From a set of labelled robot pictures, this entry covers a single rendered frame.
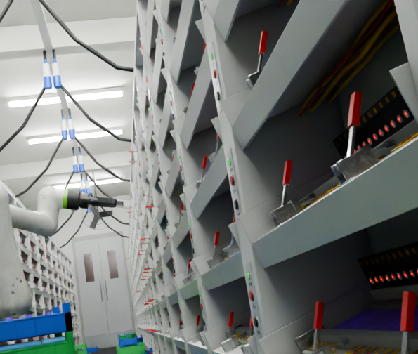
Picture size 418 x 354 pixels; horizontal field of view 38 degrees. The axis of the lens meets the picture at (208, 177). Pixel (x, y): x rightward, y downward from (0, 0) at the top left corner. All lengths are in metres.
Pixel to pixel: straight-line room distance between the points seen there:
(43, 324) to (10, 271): 0.75
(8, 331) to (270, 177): 1.00
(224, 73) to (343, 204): 0.52
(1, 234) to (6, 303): 0.27
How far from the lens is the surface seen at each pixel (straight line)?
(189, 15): 1.45
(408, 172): 0.49
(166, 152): 2.48
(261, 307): 1.01
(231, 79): 1.08
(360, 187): 0.57
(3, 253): 2.53
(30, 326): 1.81
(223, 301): 1.71
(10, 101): 6.90
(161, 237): 3.12
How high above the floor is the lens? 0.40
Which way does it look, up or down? 12 degrees up
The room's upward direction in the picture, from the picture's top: 9 degrees counter-clockwise
